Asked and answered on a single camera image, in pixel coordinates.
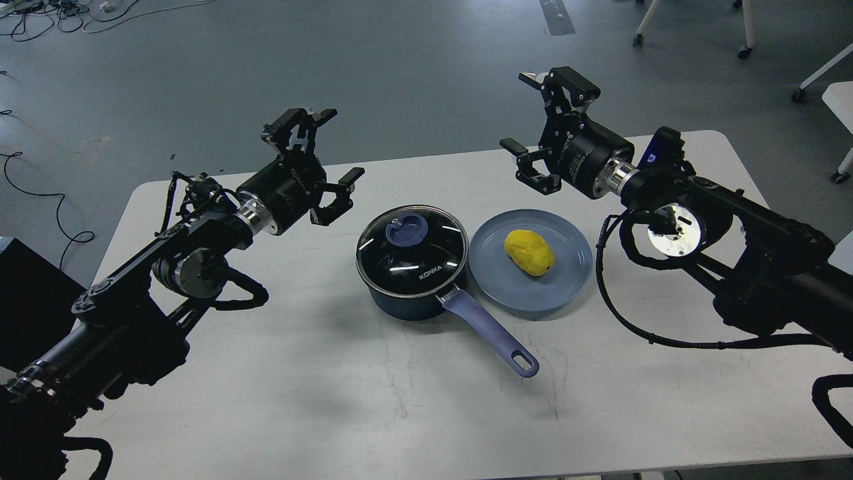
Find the black box at left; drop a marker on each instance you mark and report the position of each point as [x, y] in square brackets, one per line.
[36, 304]

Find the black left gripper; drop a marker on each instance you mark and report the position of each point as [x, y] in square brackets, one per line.
[276, 197]

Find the glass pot lid purple knob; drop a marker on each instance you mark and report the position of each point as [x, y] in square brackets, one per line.
[411, 251]

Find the blue round plate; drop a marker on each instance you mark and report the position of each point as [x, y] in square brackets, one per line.
[506, 284]

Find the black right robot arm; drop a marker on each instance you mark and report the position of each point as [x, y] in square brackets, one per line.
[769, 276]

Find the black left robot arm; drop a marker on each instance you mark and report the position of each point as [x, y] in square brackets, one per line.
[69, 348]

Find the white table leg right edge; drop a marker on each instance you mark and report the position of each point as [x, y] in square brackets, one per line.
[838, 97]

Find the yellow potato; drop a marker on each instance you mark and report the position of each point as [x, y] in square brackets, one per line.
[530, 252]

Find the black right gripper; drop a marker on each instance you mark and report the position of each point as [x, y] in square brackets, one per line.
[575, 149]

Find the dark blue saucepan purple handle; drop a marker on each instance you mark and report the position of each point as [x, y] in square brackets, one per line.
[455, 299]

